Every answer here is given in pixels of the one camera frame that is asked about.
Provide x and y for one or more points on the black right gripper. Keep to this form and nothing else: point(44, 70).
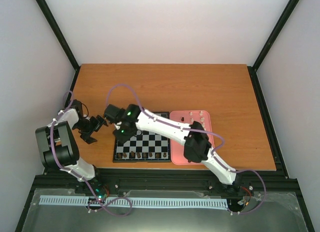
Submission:
point(122, 138)

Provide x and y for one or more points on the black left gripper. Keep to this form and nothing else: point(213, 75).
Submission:
point(86, 136)

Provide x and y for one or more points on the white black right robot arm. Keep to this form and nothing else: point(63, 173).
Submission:
point(144, 120)

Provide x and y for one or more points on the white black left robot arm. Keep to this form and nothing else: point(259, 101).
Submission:
point(58, 148)

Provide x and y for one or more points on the black white chess board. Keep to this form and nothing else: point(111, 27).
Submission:
point(143, 142)

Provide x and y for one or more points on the pink plastic tray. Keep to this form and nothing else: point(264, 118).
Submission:
point(198, 141)

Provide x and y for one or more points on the black aluminium frame rail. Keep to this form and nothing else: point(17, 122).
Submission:
point(118, 181)

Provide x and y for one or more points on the light blue cable duct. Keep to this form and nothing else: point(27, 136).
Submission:
point(140, 203)

